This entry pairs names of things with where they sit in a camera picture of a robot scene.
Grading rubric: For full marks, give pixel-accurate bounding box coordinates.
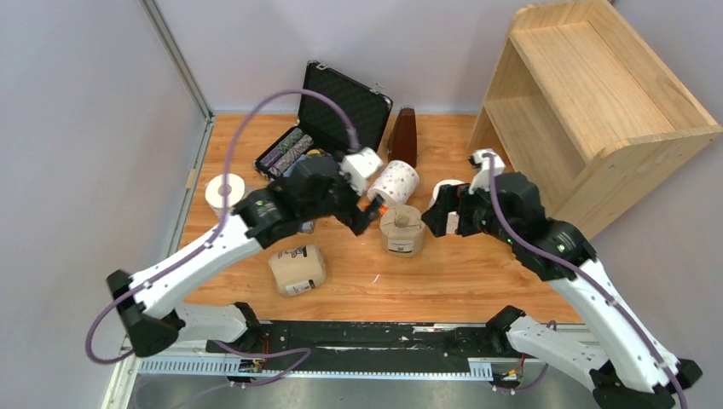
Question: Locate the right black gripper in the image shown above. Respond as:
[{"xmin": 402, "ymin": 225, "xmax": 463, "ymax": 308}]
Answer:
[{"xmin": 420, "ymin": 182, "xmax": 515, "ymax": 245}]

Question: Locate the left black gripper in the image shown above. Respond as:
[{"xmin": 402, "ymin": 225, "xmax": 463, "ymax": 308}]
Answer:
[{"xmin": 301, "ymin": 152, "xmax": 385, "ymax": 235}]

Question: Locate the brown roll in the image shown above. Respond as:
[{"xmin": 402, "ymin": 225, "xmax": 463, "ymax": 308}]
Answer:
[
  {"xmin": 379, "ymin": 204, "xmax": 425, "ymax": 258},
  {"xmin": 269, "ymin": 245, "xmax": 327, "ymax": 297}
]

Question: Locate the brown roll front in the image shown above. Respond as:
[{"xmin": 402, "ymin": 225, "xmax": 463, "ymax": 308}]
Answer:
[{"xmin": 269, "ymin": 245, "xmax": 327, "ymax": 297}]

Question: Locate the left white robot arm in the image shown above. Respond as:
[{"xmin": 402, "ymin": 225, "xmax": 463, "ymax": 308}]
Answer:
[{"xmin": 107, "ymin": 148, "xmax": 383, "ymax": 358}]

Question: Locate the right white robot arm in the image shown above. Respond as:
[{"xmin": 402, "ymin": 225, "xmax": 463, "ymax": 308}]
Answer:
[{"xmin": 422, "ymin": 172, "xmax": 702, "ymax": 408}]

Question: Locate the wooden shelf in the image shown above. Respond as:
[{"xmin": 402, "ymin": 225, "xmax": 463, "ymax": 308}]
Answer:
[{"xmin": 468, "ymin": 1, "xmax": 722, "ymax": 238}]

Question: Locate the patterned paper roll standing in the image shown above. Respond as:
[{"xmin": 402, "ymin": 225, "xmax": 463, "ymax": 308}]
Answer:
[{"xmin": 428, "ymin": 178, "xmax": 466, "ymax": 239}]

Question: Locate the orange curved toy piece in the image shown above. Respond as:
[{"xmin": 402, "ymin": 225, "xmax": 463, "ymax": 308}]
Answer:
[{"xmin": 362, "ymin": 201, "xmax": 388, "ymax": 218}]

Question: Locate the green blue block toy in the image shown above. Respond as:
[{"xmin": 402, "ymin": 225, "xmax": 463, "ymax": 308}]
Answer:
[{"xmin": 298, "ymin": 221, "xmax": 315, "ymax": 234}]

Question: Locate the patterned paper roll lying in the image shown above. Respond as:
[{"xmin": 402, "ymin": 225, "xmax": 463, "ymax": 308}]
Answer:
[{"xmin": 367, "ymin": 160, "xmax": 420, "ymax": 208}]

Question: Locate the brown metronome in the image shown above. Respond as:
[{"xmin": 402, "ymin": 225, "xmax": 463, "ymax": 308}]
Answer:
[{"xmin": 387, "ymin": 106, "xmax": 418, "ymax": 168}]

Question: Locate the black poker chip case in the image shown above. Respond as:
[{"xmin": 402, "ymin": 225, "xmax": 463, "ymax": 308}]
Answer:
[{"xmin": 253, "ymin": 60, "xmax": 393, "ymax": 180}]

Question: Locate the white toilet paper roll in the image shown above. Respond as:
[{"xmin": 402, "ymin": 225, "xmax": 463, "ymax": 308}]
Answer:
[{"xmin": 205, "ymin": 173, "xmax": 246, "ymax": 221}]

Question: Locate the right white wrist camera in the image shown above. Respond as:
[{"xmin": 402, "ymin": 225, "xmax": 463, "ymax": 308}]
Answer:
[{"xmin": 468, "ymin": 148, "xmax": 506, "ymax": 194}]

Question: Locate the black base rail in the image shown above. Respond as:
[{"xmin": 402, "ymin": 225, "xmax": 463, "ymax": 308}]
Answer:
[{"xmin": 228, "ymin": 320, "xmax": 521, "ymax": 374}]

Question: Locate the aluminium frame post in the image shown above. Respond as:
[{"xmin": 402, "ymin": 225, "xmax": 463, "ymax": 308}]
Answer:
[{"xmin": 139, "ymin": 0, "xmax": 213, "ymax": 122}]

